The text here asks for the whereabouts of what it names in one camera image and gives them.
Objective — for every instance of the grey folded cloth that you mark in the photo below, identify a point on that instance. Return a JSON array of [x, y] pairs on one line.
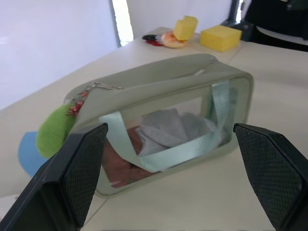
[[168, 130]]

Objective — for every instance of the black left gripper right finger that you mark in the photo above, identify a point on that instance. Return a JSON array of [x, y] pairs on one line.
[[276, 178]]

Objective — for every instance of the clear pale green pouch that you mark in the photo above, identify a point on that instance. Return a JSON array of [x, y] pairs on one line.
[[168, 106]]

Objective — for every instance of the orange bread roll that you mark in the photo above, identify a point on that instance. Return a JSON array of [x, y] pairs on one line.
[[172, 39]]

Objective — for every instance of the black and red small object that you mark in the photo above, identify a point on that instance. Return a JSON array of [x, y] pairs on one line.
[[151, 39]]

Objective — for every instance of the yellow notched sponge block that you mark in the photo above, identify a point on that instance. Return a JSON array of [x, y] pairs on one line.
[[185, 27]]

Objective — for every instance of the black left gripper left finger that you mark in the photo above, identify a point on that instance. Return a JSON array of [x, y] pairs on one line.
[[60, 183]]

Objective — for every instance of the yellow rectangular sponge block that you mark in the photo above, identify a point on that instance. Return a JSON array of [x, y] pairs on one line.
[[220, 37]]

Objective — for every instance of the green knitted charm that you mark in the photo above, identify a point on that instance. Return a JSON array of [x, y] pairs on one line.
[[54, 131]]

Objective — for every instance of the blue round mat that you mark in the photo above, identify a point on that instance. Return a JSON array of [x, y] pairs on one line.
[[30, 154]]

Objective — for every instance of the brown cloth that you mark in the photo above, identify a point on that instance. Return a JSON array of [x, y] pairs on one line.
[[120, 163]]

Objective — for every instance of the dark chair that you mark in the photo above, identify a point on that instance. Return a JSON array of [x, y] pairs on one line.
[[274, 21]]

